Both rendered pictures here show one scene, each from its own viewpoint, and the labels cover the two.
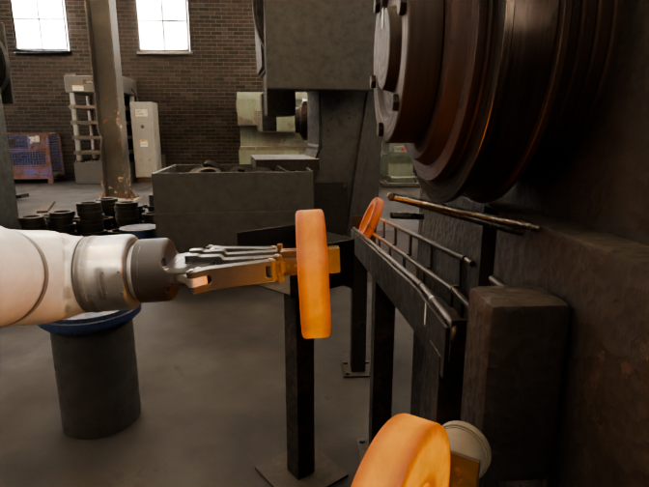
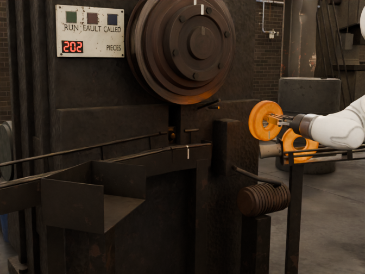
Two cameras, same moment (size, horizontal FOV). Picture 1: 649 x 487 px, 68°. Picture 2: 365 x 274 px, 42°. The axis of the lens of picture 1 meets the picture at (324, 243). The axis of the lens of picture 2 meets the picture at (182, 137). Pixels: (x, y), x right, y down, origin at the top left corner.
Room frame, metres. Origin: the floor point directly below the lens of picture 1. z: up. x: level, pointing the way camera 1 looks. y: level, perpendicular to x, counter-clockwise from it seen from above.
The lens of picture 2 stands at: (1.75, 1.40, 1.06)
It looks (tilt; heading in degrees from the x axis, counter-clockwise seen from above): 9 degrees down; 240
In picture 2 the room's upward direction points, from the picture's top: 1 degrees clockwise
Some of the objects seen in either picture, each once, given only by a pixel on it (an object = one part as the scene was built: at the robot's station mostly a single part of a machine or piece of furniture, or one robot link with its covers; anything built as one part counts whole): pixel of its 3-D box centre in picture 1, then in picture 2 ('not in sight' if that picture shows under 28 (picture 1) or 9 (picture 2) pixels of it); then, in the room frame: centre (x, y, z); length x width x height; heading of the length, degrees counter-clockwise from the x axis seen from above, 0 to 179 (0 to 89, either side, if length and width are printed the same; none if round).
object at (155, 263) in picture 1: (179, 269); (297, 123); (0.56, 0.17, 0.83); 0.09 x 0.08 x 0.07; 93
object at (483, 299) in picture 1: (512, 382); (226, 147); (0.57, -0.24, 0.68); 0.11 x 0.08 x 0.24; 93
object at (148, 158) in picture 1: (119, 129); not in sight; (10.02, 4.14, 1.03); 1.54 x 0.94 x 2.05; 93
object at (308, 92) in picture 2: not in sight; (307, 123); (-1.61, -1.92, 0.45); 0.59 x 0.59 x 0.89
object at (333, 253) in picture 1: (310, 261); not in sight; (0.56, 0.02, 0.84); 0.07 x 0.01 x 0.03; 93
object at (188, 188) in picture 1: (239, 214); not in sight; (3.51, 0.63, 0.39); 1.03 x 0.83 x 0.79; 97
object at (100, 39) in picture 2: not in sight; (91, 32); (1.15, -0.30, 1.15); 0.26 x 0.02 x 0.18; 3
